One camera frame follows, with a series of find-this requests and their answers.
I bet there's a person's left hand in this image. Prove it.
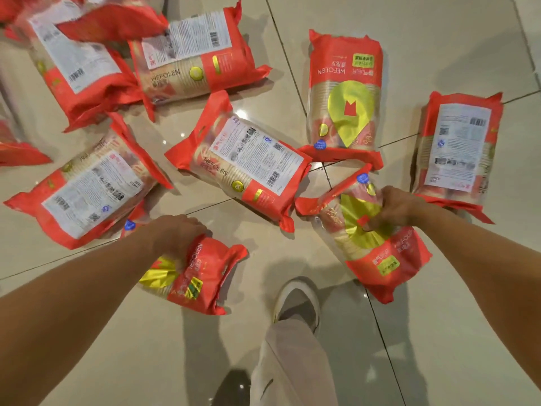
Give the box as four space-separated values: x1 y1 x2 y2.
146 215 209 272

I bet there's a person's right hand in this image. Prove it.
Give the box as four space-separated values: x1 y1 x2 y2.
362 185 430 233

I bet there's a red paper cup pack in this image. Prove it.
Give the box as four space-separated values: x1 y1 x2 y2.
120 198 249 316
294 163 433 305

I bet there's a person's left forearm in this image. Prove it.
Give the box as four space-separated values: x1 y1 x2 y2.
0 222 168 406

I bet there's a person's right forearm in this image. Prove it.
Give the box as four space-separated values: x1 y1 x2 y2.
420 200 541 392

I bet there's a person's white grey shoe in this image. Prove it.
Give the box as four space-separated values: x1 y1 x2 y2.
272 278 321 334

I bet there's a scatter of red packets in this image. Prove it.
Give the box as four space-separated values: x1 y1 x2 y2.
0 0 504 251

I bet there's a person's beige trouser leg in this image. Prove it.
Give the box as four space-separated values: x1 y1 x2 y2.
249 315 339 406

